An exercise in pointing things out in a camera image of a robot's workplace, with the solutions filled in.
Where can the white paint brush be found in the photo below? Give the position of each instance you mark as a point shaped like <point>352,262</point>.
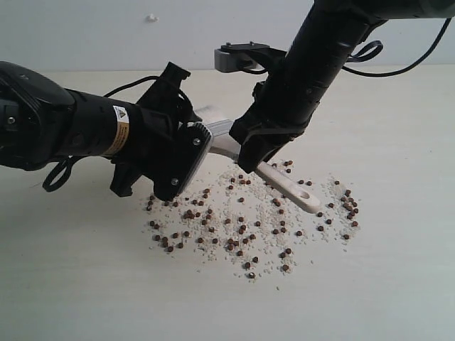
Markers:
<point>225,145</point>

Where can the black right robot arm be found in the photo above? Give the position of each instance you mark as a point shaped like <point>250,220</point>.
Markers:
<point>297,79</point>

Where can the beans and rice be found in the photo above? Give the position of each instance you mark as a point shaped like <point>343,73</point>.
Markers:
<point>228,225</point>

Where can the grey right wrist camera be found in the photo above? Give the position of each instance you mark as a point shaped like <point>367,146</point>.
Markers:
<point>251,58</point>

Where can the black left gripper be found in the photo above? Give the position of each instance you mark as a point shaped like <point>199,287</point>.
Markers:
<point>153,135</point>

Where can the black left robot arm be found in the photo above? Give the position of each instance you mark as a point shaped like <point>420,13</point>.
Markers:
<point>42,123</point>

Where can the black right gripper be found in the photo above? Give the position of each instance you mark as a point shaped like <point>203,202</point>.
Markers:
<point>279,110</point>

